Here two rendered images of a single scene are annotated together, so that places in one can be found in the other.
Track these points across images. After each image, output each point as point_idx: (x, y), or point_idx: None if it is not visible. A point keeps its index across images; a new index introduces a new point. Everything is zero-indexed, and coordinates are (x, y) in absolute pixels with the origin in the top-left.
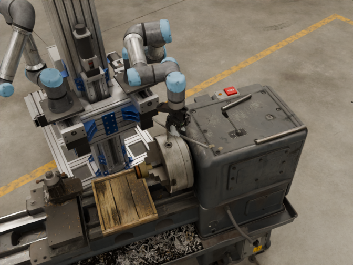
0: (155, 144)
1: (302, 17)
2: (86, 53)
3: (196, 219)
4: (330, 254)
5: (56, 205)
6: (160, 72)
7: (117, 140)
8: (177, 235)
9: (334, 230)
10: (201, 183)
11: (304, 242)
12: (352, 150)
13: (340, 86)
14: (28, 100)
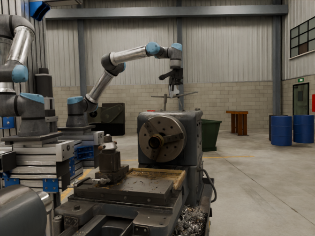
0: (151, 124)
1: None
2: (49, 91)
3: (189, 189)
4: (225, 222)
5: (118, 184)
6: (163, 47)
7: (61, 202)
8: (185, 213)
9: (212, 214)
10: (191, 137)
11: (210, 225)
12: None
13: None
14: None
